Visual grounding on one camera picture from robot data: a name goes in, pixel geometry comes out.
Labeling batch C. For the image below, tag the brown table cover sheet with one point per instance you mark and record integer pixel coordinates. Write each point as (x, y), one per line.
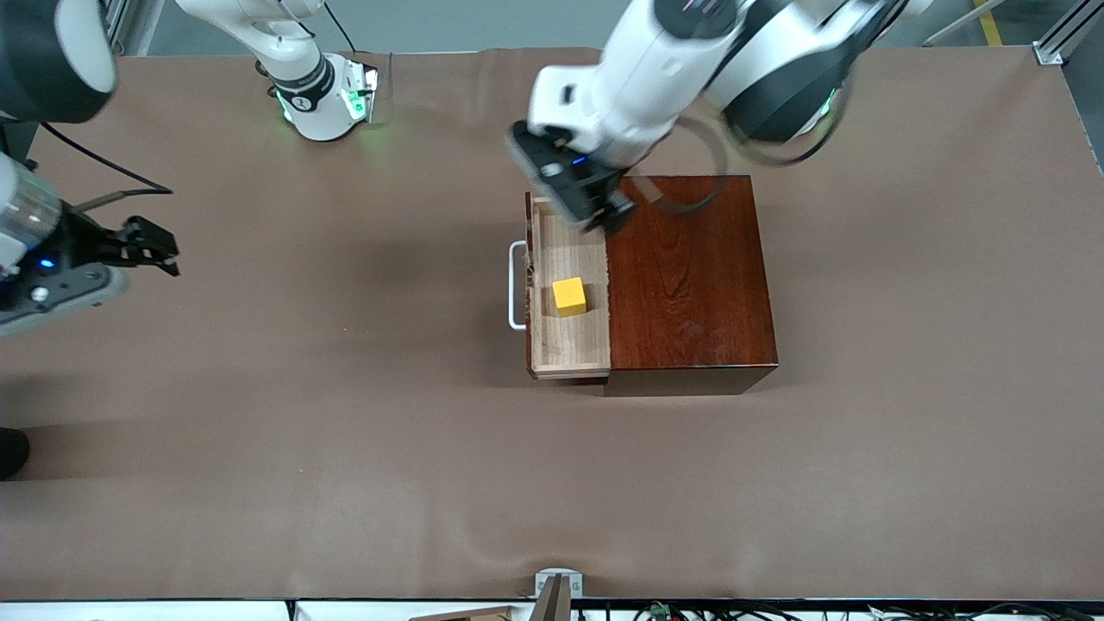
(431, 500)

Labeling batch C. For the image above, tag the dark brown wooden cabinet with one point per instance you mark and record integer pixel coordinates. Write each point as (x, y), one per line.
(690, 293)

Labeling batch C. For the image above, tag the yellow block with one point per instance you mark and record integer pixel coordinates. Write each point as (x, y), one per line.
(569, 296)

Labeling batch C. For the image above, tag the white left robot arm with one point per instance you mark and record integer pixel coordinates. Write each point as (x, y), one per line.
(673, 52)

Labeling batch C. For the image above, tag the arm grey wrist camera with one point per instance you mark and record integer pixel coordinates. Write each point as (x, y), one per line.
(69, 297)
(556, 172)

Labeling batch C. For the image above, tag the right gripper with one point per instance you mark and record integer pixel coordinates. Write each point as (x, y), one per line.
(84, 245)

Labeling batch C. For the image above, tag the green terminal connector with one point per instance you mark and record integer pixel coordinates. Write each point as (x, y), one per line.
(661, 610)

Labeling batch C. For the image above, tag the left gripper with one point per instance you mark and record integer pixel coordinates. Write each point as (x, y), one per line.
(617, 207)

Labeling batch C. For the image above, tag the grey metal clamp bracket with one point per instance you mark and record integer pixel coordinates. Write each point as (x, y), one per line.
(543, 582)

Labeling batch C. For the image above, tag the black round object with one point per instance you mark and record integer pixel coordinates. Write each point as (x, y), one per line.
(10, 453)

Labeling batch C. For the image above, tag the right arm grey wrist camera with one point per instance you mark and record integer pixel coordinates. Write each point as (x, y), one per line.
(69, 297)

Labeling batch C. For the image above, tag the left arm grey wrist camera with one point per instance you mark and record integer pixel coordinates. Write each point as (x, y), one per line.
(556, 172)

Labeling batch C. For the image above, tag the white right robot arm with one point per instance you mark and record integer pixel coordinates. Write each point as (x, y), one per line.
(293, 86)

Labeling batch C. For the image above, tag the aluminium frame profile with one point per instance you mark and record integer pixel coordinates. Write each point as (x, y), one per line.
(114, 21)
(1056, 43)

